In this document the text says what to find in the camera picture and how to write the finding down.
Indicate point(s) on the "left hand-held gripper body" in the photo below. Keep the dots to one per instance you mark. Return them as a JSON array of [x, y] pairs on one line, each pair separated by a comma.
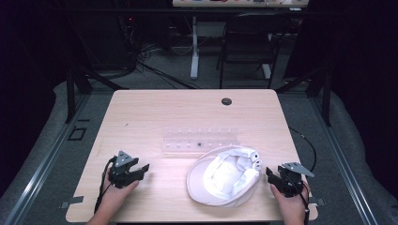
[[120, 175]]

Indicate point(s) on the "black chair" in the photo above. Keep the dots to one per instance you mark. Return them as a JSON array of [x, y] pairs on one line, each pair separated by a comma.
[[247, 47]]

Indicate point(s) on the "person's right hand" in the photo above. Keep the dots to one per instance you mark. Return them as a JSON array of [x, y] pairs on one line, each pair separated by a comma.
[[291, 204]]

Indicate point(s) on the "clear plastic rack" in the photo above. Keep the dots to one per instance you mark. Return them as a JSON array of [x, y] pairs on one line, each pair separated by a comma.
[[200, 140]]

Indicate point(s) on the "person's left hand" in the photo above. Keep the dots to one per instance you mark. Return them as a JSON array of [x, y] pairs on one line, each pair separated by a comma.
[[114, 195]]

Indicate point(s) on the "grey tape strip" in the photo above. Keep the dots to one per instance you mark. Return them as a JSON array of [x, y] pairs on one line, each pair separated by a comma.
[[72, 201], [317, 202]]

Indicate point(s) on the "white desk leg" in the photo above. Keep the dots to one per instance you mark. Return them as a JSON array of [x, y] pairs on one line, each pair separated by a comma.
[[195, 56]]

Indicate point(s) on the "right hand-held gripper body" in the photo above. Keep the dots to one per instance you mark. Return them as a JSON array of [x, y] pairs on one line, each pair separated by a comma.
[[292, 181]]

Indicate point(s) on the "black round table grommet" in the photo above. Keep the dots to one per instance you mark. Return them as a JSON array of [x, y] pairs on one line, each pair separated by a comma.
[[226, 101]]

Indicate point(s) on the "white cap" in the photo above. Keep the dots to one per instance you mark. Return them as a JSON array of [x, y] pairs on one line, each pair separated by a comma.
[[197, 181]]

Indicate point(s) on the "black metal stand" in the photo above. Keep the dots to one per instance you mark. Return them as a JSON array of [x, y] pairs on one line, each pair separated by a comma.
[[327, 97], [71, 93]]

